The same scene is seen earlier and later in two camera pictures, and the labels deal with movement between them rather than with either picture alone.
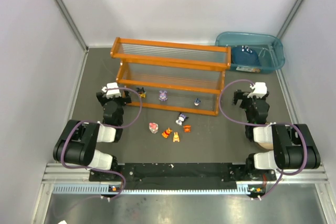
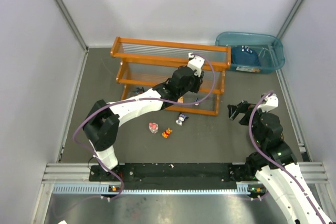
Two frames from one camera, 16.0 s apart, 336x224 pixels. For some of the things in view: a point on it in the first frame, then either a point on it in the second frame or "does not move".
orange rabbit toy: [176, 138] to [180, 99]
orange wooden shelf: [177, 76] does not move
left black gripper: [100, 96] to [198, 83]
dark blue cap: [243, 55] does not move
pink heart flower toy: [153, 127] does not move
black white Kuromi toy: [181, 117] does not move
